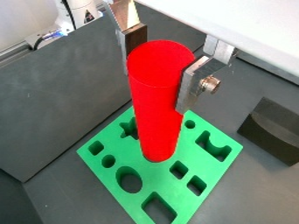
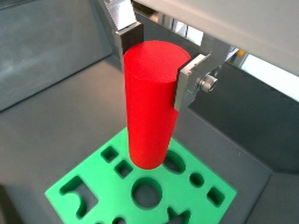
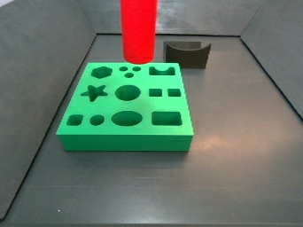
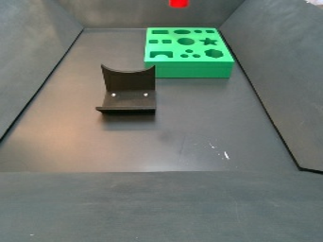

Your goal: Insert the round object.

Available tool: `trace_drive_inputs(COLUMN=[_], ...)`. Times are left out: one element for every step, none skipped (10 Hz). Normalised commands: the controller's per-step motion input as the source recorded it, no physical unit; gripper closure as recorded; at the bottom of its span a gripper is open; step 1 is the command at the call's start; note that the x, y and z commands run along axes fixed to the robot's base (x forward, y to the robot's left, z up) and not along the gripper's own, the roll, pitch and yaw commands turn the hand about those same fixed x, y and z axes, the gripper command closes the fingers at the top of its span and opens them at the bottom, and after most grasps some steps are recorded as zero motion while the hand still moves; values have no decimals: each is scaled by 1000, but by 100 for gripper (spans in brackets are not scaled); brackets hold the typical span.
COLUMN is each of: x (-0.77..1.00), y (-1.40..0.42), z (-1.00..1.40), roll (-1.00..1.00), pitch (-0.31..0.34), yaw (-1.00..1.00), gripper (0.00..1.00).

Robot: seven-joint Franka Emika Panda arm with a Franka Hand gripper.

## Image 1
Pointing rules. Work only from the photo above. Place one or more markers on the black block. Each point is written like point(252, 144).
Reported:
point(272, 127)

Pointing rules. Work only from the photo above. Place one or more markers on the green shape sorter board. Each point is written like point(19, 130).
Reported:
point(161, 193)

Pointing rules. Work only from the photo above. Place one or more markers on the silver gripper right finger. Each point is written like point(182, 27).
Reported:
point(198, 79)

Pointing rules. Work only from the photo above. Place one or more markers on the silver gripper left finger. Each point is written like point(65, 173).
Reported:
point(131, 31)

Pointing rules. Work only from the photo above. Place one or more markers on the red cylinder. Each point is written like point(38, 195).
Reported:
point(154, 65)

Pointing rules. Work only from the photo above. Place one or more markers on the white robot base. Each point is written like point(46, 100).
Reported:
point(75, 13)

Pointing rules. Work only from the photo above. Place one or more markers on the dark grey panel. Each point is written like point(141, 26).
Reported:
point(58, 92)

